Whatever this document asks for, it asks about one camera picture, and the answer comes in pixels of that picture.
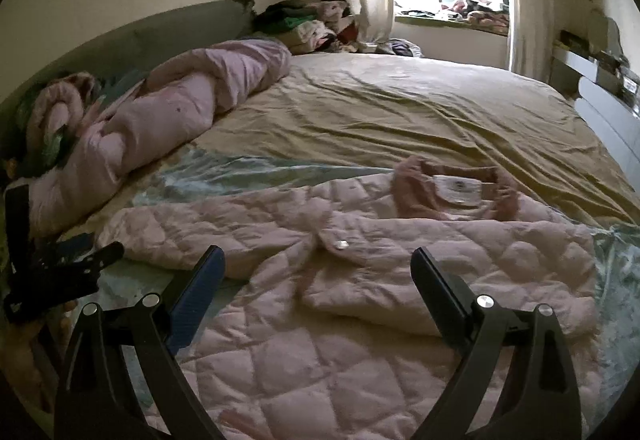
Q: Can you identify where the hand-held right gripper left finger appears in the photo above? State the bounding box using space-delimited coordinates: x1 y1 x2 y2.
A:
54 245 226 440

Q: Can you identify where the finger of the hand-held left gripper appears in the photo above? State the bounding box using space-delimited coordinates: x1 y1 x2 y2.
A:
35 232 97 266
72 241 125 282

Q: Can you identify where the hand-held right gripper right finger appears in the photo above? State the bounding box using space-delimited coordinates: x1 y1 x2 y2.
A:
410 247 583 440

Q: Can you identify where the pink quilted blanket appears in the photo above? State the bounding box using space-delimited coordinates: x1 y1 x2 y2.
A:
97 155 601 440

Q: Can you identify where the pile of clothes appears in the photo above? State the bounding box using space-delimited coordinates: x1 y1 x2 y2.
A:
252 0 371 56

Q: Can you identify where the light blue printed blanket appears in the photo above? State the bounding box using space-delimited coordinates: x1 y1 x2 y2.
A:
65 147 640 421

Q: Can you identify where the pink and green pillow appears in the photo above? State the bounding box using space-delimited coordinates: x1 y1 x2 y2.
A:
15 72 103 173

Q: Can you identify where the pink rolled duvet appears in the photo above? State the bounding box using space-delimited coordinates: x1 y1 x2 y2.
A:
25 40 293 238

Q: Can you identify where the yellow bed sheet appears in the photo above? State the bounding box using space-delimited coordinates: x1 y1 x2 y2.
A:
60 52 631 241

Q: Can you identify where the grey headboard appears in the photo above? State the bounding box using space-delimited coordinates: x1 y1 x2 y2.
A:
0 0 256 121

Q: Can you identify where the white dresser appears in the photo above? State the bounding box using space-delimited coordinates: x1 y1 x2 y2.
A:
550 42 640 191

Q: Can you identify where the dark striped cloth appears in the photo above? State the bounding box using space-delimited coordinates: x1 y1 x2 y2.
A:
372 37 426 58

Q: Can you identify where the clutter on windowsill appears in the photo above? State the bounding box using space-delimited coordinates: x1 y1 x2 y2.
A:
395 0 511 33

